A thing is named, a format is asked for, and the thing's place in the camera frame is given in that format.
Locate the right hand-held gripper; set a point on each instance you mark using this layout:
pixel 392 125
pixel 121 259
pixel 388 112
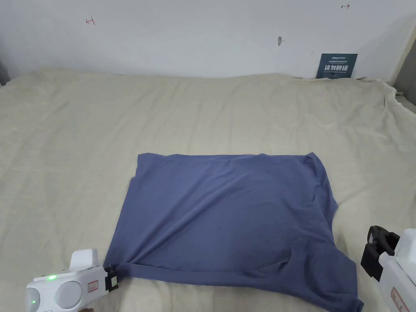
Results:
pixel 401 273

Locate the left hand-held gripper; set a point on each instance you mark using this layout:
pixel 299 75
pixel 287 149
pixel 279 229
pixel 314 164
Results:
pixel 65 286

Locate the dark blue shirt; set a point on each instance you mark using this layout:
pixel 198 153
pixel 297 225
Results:
pixel 221 214

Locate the person's left hand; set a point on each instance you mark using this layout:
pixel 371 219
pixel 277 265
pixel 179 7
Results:
pixel 87 310

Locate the dark blue sign card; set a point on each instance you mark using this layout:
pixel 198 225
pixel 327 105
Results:
pixel 336 66

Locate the bed with beige sheet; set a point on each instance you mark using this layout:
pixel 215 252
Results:
pixel 201 113

